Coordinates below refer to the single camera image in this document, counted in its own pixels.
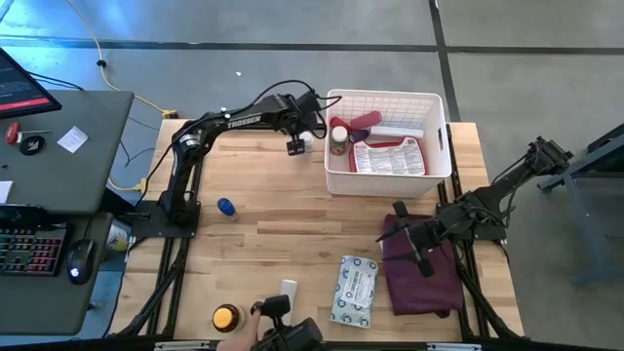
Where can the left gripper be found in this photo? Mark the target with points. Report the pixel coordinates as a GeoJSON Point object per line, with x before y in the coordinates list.
{"type": "Point", "coordinates": [309, 117]}

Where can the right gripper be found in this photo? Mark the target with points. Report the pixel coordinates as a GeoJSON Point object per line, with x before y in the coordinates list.
{"type": "Point", "coordinates": [426, 235]}

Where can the small white pill bottle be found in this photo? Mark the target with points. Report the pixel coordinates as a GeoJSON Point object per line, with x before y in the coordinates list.
{"type": "Point", "coordinates": [308, 142]}

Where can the brown pill bottle white cap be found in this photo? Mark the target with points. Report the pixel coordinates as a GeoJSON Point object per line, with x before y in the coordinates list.
{"type": "Point", "coordinates": [339, 141]}

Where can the white perforated plastic basket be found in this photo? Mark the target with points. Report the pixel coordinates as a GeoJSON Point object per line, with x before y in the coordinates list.
{"type": "Point", "coordinates": [390, 187]}

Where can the red bandage roll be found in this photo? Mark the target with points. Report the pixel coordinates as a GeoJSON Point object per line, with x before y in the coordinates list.
{"type": "Point", "coordinates": [366, 120]}

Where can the white package blue print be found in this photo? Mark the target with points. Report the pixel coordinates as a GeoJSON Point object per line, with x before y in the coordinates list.
{"type": "Point", "coordinates": [353, 292]}

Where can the red first aid pouch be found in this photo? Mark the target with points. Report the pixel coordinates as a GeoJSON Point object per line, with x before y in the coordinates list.
{"type": "Point", "coordinates": [390, 160]}

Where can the white elastic bandage roll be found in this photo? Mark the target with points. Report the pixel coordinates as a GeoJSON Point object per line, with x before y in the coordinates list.
{"type": "Point", "coordinates": [289, 290]}

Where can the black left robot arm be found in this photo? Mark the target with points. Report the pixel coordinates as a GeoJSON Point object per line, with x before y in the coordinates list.
{"type": "Point", "coordinates": [234, 122]}

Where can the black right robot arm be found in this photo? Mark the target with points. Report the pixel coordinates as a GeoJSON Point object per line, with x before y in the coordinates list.
{"type": "Point", "coordinates": [492, 195]}

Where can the maroon folded cloth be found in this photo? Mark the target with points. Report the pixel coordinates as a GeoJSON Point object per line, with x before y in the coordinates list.
{"type": "Point", "coordinates": [429, 292]}

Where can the blue bottle cap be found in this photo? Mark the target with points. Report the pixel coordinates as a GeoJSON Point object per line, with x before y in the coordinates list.
{"type": "Point", "coordinates": [225, 207]}

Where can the blue grey metal cart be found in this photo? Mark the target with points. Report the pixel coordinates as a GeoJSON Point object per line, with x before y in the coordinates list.
{"type": "Point", "coordinates": [574, 219]}

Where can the amber jar yellow lid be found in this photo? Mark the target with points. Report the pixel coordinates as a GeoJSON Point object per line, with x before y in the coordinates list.
{"type": "Point", "coordinates": [225, 318]}

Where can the white yellow can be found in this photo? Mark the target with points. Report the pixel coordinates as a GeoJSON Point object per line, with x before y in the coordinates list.
{"type": "Point", "coordinates": [117, 238]}

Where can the white paper note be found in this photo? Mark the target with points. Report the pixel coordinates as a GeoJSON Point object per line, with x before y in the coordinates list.
{"type": "Point", "coordinates": [73, 140]}

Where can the grey desk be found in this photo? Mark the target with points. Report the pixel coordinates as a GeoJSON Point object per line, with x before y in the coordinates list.
{"type": "Point", "coordinates": [73, 170]}

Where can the black computer mouse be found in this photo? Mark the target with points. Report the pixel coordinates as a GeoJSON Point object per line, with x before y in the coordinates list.
{"type": "Point", "coordinates": [80, 261]}

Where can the black round disc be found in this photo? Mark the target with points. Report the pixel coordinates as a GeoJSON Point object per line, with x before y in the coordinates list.
{"type": "Point", "coordinates": [32, 145]}

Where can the computer monitor red bar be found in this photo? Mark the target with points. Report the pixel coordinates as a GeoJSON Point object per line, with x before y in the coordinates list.
{"type": "Point", "coordinates": [19, 88]}

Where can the black backlit keyboard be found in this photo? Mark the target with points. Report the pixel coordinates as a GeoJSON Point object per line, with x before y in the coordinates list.
{"type": "Point", "coordinates": [29, 251]}

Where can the white paper sheet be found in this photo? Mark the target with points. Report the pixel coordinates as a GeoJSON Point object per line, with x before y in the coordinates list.
{"type": "Point", "coordinates": [5, 191]}

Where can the black aluminium table frame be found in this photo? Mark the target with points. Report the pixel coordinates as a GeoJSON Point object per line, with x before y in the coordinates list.
{"type": "Point", "coordinates": [244, 126]}

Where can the white bracket strip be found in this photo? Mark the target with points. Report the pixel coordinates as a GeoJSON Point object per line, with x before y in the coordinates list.
{"type": "Point", "coordinates": [180, 346]}
{"type": "Point", "coordinates": [453, 347]}

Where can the black camera on mount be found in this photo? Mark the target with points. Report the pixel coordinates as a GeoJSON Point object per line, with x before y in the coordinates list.
{"type": "Point", "coordinates": [292, 336]}

